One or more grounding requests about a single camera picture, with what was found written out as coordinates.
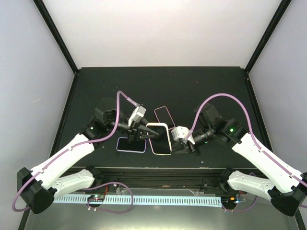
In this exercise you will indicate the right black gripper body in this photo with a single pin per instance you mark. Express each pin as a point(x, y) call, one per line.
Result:
point(191, 147)

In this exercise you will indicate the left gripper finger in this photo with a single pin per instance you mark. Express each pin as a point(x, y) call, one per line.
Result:
point(147, 132)
point(146, 136)

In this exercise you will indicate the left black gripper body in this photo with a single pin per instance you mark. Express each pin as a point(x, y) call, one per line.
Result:
point(133, 131)

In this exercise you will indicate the phone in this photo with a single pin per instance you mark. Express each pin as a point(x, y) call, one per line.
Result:
point(123, 145)
point(163, 116)
point(161, 144)

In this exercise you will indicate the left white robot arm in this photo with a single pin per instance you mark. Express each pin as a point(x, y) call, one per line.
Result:
point(41, 185)

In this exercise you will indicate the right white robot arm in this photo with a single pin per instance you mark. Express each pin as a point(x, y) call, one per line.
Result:
point(284, 187)

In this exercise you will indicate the phone in lilac case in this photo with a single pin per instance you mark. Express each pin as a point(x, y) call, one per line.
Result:
point(123, 145)

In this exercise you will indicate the phone in pink case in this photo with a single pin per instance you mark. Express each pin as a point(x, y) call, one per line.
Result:
point(163, 116)

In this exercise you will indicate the black table mat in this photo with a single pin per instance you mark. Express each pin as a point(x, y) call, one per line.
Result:
point(180, 89)

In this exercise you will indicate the right small circuit board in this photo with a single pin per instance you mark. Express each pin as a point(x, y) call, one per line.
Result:
point(239, 198)

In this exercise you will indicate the small circuit board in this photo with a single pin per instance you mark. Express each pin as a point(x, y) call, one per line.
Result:
point(96, 198)
point(239, 198)

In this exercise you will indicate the left small circuit board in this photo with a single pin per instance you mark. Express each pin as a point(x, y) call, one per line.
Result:
point(96, 198)

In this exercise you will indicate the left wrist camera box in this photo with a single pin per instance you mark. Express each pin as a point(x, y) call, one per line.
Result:
point(137, 115)

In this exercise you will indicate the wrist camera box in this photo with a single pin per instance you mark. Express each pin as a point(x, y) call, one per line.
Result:
point(182, 133)
point(137, 115)

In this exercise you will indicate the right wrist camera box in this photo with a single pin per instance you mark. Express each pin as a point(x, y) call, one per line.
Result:
point(182, 133)

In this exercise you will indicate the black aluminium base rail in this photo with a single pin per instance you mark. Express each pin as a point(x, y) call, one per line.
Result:
point(212, 179)

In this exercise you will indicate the light blue slotted cable duct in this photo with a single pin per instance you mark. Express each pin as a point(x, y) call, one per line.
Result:
point(149, 200)

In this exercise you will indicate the left black frame post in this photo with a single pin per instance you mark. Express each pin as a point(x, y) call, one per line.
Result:
point(40, 5)

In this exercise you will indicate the black frame post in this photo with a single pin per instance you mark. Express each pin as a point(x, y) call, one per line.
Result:
point(280, 11)
point(40, 5)

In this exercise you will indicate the right black frame post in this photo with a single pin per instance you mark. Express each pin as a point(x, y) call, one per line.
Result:
point(280, 11)

